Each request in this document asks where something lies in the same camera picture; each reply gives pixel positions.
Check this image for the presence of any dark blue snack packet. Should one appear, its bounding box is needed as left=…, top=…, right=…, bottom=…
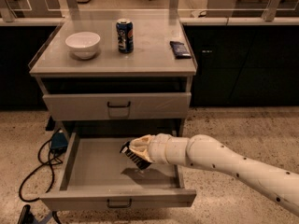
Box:
left=170, top=41, right=192, bottom=59

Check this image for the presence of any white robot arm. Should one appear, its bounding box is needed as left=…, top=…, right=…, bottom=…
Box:
left=128, top=133, right=299, bottom=216

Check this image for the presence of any blue power box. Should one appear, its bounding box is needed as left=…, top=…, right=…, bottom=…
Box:
left=50, top=132, right=68, bottom=150

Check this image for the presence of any grey drawer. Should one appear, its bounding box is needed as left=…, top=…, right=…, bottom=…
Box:
left=41, top=133, right=196, bottom=211
left=43, top=92, right=191, bottom=121

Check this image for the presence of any grey drawer cabinet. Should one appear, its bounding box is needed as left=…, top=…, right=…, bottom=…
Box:
left=30, top=9, right=197, bottom=137

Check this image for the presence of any black caster base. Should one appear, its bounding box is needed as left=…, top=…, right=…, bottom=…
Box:
left=17, top=204, right=62, bottom=224

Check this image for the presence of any blue pepsi can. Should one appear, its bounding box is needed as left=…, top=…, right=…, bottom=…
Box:
left=116, top=19, right=134, bottom=53

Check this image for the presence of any grey background desk left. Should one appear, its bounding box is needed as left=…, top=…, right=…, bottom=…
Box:
left=7, top=0, right=62, bottom=18

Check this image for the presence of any white ceramic bowl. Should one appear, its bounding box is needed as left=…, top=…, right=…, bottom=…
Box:
left=65, top=32, right=101, bottom=60

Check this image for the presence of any black floor cable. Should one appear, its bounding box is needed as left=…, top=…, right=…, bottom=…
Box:
left=18, top=139, right=64, bottom=203

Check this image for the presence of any black rxbar chocolate bar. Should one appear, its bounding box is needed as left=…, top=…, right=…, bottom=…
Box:
left=120, top=142, right=150, bottom=170

